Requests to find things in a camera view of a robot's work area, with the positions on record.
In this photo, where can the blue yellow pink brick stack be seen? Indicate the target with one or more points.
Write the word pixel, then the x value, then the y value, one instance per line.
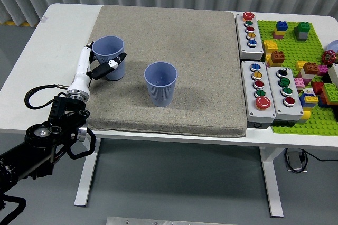
pixel 281 27

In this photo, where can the green grey brick stack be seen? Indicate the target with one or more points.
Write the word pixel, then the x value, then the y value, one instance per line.
pixel 302 28

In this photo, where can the brown toy brick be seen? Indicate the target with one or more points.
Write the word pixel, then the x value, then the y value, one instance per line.
pixel 277 56

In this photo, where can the yellow toy brick stack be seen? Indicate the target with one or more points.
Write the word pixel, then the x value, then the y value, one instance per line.
pixel 269 46

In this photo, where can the yellow white toy brick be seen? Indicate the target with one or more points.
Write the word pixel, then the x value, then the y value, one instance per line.
pixel 305 115

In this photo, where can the brown white brick stack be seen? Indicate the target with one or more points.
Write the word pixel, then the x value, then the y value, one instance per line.
pixel 310 67

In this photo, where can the pale blue bowl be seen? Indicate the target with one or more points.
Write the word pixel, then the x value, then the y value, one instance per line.
pixel 334 46

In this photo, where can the white table leg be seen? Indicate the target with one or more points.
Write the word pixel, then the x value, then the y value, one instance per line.
pixel 87 172
pixel 273 188

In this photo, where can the small magenta toy brick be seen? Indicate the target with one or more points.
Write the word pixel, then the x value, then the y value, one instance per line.
pixel 322 70

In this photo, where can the blue ribbed plastic cup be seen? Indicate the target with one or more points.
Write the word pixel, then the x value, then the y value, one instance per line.
pixel 108 46
pixel 161 90

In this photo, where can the green toy brick baseplate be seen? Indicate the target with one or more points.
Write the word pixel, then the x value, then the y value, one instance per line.
pixel 290 48

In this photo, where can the large green toy brick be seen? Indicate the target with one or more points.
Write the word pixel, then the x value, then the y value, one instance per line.
pixel 330 90

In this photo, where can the grey five-button box, small red stop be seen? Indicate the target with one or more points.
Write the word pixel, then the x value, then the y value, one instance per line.
pixel 257 48

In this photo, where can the grey power adapter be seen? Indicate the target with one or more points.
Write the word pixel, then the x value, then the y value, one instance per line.
pixel 294 161

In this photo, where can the grey-brown fabric mat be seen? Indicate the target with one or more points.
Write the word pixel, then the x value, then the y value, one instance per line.
pixel 185 50

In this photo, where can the white box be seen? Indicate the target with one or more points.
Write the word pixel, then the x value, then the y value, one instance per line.
pixel 334 73

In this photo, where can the red toy brick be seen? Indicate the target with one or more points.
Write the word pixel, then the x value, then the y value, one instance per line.
pixel 317 87

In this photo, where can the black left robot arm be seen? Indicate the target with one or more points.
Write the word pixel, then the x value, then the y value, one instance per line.
pixel 63 114

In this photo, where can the grey four-button box, black knob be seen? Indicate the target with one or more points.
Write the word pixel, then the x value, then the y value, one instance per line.
pixel 293 111

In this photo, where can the grey five-button box, large red stop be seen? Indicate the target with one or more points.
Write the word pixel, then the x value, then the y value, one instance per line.
pixel 264 115

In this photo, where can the red valve wheel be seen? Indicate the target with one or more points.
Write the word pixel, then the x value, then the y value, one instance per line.
pixel 328 57

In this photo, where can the pink toy brick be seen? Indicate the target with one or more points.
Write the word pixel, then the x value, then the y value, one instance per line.
pixel 298 82

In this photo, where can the small yellow toy brick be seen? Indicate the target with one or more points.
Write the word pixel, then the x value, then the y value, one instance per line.
pixel 300 65

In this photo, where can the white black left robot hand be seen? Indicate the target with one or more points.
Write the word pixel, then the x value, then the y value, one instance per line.
pixel 80 79

